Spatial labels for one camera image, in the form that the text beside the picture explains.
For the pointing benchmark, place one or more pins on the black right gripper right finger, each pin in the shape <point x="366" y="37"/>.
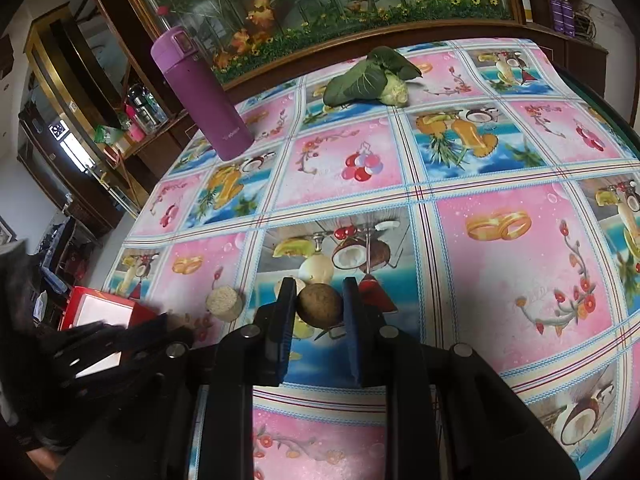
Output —
<point x="448" y="413"/>

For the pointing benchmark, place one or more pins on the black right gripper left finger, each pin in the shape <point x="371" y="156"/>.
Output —
<point x="199" y="427"/>

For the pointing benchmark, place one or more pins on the purple spray bottles pair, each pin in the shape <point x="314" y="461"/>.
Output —
<point x="563" y="17"/>

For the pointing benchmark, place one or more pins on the green leafy cabbage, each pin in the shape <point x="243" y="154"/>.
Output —
<point x="382" y="76"/>

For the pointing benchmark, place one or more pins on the red gift box tray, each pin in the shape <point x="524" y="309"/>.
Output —
<point x="100" y="319"/>

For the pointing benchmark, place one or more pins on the beige cake piece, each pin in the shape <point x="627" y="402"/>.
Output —
<point x="224" y="303"/>

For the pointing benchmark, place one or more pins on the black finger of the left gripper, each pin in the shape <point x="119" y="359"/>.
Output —
<point x="47" y="379"/>

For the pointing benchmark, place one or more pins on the purple thermos bottle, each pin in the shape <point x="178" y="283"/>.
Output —
<point x="185" y="69"/>

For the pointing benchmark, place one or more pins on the pink bottle on cabinet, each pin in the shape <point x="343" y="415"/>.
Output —
<point x="135" y="131"/>

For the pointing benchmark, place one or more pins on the fruit pattern tablecloth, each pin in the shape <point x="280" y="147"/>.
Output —
<point x="499" y="208"/>

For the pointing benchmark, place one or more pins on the wooden side cabinet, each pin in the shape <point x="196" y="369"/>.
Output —
<point x="584" y="61"/>

